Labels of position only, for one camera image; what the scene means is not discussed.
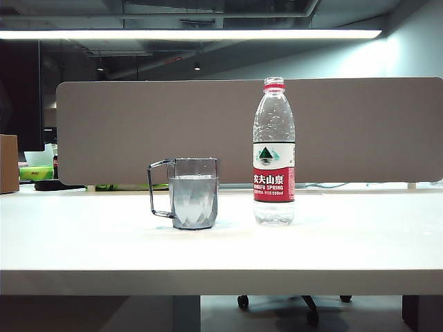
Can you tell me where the black office chair base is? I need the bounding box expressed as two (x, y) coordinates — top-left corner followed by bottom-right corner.
(236, 294), (354, 327)

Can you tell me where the black monitor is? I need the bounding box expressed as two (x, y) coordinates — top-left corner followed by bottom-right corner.
(0, 39), (46, 152)

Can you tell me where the brown cardboard box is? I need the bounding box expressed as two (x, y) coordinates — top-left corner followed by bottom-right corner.
(0, 133), (21, 194)

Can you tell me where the white tissue sheet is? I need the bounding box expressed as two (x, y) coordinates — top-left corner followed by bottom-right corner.
(23, 142), (58, 166)

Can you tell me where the green flat packet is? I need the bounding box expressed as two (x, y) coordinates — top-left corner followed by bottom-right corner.
(95, 183), (170, 191)

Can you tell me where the green tissue box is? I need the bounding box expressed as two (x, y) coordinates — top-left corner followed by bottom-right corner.
(19, 165), (55, 182)

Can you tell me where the long ceiling light strip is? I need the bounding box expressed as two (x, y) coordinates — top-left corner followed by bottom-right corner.
(0, 28), (383, 40)

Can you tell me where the black flat desk object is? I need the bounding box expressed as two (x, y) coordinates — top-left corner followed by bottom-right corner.
(33, 179), (87, 192)

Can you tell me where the long brown desk partition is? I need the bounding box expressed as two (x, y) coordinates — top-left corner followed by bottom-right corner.
(55, 76), (443, 186)

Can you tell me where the table leg panel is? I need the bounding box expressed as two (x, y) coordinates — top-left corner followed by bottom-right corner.
(401, 294), (443, 332)
(172, 294), (202, 332)

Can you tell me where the clear mineral water bottle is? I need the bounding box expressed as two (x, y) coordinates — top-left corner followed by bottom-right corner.
(252, 76), (297, 228)

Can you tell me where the clear faceted plastic mug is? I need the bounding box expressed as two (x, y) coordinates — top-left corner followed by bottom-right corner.
(147, 157), (220, 231)

